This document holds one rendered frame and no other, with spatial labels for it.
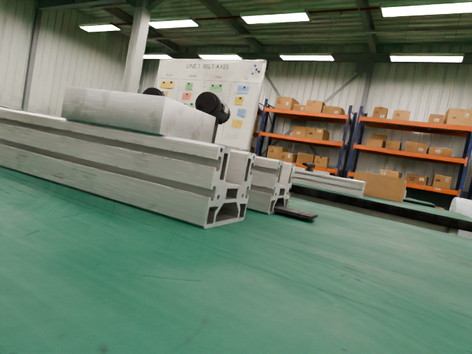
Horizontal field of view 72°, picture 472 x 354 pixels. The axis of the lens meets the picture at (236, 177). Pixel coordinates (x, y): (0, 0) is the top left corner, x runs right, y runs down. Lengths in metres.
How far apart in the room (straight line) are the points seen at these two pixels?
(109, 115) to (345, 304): 0.31
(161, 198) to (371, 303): 0.22
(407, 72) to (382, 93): 0.85
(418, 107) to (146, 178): 10.77
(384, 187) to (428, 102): 8.88
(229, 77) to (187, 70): 0.62
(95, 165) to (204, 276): 0.27
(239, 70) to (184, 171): 3.44
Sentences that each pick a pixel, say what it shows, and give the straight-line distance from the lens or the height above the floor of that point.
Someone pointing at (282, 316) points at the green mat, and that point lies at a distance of 0.18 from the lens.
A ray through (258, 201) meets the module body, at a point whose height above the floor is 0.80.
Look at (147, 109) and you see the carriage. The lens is 0.37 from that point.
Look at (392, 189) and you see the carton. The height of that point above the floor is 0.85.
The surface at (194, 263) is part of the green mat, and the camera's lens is 0.23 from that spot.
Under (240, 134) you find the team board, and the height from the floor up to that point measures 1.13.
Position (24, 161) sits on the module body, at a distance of 0.53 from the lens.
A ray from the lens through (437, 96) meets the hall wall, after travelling 11.09.
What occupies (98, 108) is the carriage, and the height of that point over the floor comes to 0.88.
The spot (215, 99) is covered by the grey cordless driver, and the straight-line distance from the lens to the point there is 0.77.
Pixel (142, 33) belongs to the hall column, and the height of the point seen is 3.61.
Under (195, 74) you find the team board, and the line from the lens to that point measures 4.07.
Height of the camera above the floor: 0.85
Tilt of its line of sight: 3 degrees down
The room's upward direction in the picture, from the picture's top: 11 degrees clockwise
